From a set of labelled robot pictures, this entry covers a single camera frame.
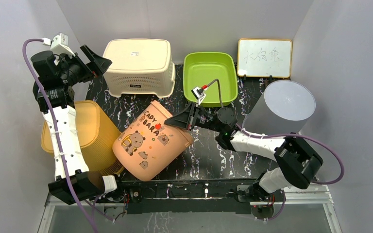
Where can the green plastic tray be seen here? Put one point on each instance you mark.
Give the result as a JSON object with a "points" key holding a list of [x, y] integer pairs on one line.
{"points": [[200, 68]]}

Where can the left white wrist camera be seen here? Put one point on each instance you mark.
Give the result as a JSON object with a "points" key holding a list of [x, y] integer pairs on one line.
{"points": [[59, 45]]}

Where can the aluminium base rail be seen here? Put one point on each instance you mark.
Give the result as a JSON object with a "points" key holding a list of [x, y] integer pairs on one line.
{"points": [[313, 195]]}

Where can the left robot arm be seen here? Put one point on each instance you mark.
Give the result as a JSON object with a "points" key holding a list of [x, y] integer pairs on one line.
{"points": [[81, 186]]}

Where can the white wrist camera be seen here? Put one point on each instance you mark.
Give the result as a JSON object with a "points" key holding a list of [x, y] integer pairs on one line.
{"points": [[199, 94], [59, 45]]}

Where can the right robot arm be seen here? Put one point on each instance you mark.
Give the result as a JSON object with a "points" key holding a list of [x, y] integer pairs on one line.
{"points": [[297, 162]]}

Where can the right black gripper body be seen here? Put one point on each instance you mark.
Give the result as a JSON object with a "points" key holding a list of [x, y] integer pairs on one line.
{"points": [[202, 119]]}

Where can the cream perforated storage basket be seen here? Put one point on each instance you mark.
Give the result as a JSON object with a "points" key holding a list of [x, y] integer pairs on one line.
{"points": [[140, 66]]}

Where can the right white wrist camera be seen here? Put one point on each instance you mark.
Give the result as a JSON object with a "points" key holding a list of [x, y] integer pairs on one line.
{"points": [[199, 94]]}

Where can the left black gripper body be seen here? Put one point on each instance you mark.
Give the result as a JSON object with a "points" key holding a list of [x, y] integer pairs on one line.
{"points": [[74, 70]]}

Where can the small whiteboard yellow frame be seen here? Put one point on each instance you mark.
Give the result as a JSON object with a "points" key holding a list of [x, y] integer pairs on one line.
{"points": [[264, 58]]}

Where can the orange plastic bucket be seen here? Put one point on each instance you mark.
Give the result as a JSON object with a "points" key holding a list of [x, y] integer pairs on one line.
{"points": [[148, 146]]}

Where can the grey plastic bucket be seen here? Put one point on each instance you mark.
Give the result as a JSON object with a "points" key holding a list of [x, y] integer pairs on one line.
{"points": [[284, 107]]}

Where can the yellow slatted waste basket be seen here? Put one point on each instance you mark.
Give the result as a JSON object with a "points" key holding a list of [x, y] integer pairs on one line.
{"points": [[81, 138]]}

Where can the black marbled table mat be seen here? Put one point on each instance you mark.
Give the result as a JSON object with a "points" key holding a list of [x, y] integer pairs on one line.
{"points": [[204, 159]]}

